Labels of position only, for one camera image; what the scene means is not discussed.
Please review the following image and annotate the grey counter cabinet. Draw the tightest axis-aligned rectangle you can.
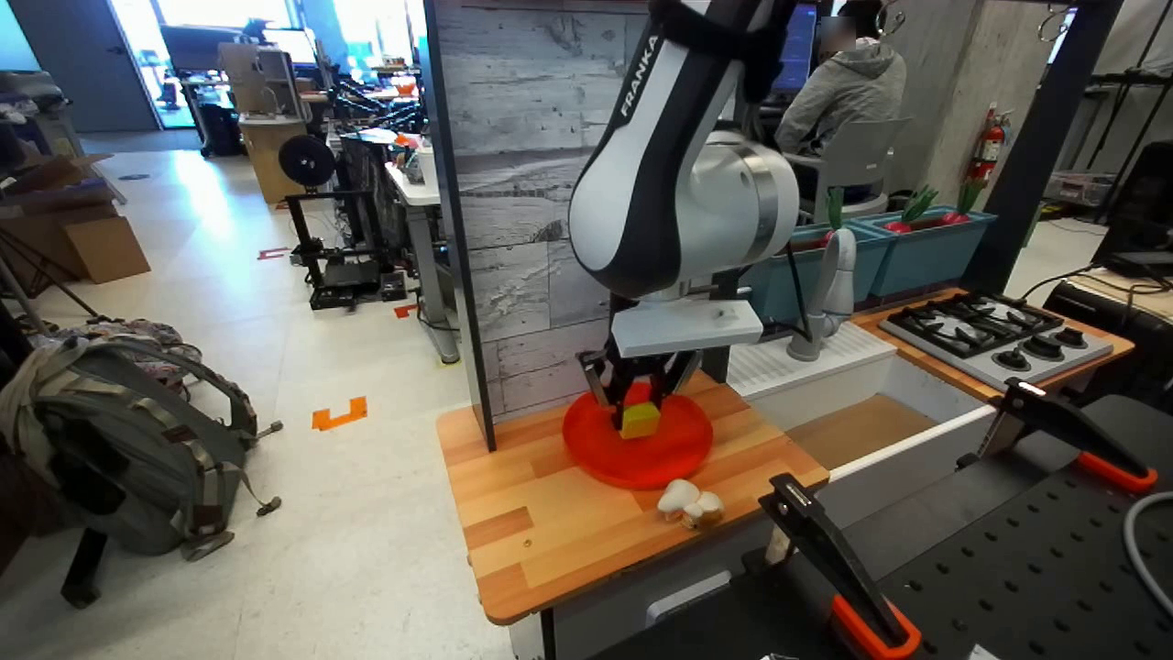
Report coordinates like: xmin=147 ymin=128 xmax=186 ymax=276
xmin=511 ymin=519 xmax=783 ymax=660

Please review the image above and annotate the cardboard box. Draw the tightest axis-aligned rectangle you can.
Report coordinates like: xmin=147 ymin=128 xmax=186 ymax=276
xmin=52 ymin=200 xmax=154 ymax=287

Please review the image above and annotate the stove cooktop with black burners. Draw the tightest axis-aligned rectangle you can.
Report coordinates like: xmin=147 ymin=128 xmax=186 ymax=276
xmin=881 ymin=289 xmax=1117 ymax=393

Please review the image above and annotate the teal planter box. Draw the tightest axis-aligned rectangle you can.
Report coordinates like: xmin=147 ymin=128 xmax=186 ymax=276
xmin=739 ymin=222 xmax=892 ymax=332
xmin=867 ymin=210 xmax=996 ymax=305

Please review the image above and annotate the white sink basin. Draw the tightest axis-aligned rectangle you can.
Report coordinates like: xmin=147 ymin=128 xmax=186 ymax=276
xmin=727 ymin=320 xmax=1001 ymax=487

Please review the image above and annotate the grey cable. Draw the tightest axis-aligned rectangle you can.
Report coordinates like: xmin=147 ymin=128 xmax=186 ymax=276
xmin=1117 ymin=487 xmax=1173 ymax=592

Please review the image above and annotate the orange floor tape marker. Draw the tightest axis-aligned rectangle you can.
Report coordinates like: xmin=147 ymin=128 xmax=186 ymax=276
xmin=308 ymin=393 xmax=373 ymax=436

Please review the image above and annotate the thick black diagonal beam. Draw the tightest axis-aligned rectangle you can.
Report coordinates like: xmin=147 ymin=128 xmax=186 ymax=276
xmin=964 ymin=0 xmax=1124 ymax=299

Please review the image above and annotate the wooden workshop cabinet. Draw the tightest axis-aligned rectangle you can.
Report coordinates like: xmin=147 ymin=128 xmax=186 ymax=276
xmin=235 ymin=107 xmax=327 ymax=210

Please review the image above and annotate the blue computer monitor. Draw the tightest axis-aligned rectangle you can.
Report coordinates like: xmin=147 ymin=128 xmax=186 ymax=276
xmin=773 ymin=0 xmax=820 ymax=104

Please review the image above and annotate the person in grey hoodie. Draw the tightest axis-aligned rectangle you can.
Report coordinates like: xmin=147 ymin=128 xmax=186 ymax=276
xmin=773 ymin=0 xmax=910 ymax=200

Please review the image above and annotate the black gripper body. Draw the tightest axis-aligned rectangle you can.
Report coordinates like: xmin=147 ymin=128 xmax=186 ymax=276
xmin=607 ymin=350 xmax=703 ymax=399

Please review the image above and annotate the black perforated robot table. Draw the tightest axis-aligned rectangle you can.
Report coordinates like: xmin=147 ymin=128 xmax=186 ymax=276
xmin=599 ymin=388 xmax=1173 ymax=660

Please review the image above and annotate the grey mesh desk chair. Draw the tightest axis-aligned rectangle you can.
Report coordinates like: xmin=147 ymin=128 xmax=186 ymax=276
xmin=783 ymin=120 xmax=910 ymax=233

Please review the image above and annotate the grey sink faucet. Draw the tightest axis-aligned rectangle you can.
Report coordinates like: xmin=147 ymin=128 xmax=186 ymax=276
xmin=783 ymin=225 xmax=863 ymax=365

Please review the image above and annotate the grey backpack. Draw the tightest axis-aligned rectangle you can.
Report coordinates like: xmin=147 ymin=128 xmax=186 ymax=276
xmin=0 ymin=317 xmax=285 ymax=564

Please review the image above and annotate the white workshop desk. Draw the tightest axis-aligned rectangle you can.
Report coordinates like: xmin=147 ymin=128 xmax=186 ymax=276
xmin=380 ymin=133 xmax=463 ymax=368

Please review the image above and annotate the yellow block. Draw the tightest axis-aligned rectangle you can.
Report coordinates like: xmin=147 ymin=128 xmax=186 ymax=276
xmin=617 ymin=398 xmax=663 ymax=443

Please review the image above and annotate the white garlic toy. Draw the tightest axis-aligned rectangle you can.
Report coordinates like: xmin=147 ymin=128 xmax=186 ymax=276
xmin=651 ymin=477 xmax=729 ymax=531

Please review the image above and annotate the black clamp with orange handle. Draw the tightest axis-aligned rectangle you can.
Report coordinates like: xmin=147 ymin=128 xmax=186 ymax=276
xmin=974 ymin=377 xmax=1166 ymax=498
xmin=758 ymin=475 xmax=929 ymax=660

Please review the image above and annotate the red round plate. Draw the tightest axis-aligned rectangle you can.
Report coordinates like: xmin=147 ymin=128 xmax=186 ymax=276
xmin=560 ymin=382 xmax=718 ymax=496

